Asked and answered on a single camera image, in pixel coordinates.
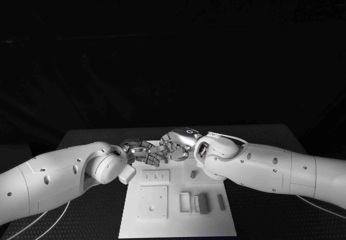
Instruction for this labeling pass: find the white cable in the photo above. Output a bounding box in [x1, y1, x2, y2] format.
[295, 194, 346, 219]
[24, 200, 72, 240]
[206, 131, 249, 147]
[4, 211, 48, 240]

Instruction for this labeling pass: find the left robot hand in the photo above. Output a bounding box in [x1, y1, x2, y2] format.
[119, 137, 168, 168]

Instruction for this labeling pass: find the white task board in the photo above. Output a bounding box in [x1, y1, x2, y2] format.
[116, 140, 237, 239]

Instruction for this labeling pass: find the grey rectangular block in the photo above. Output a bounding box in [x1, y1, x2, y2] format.
[197, 192, 211, 215]

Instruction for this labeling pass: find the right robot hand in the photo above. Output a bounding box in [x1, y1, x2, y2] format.
[158, 127, 203, 162]

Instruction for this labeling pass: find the grey long cylinder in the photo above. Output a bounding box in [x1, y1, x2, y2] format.
[216, 194, 226, 211]

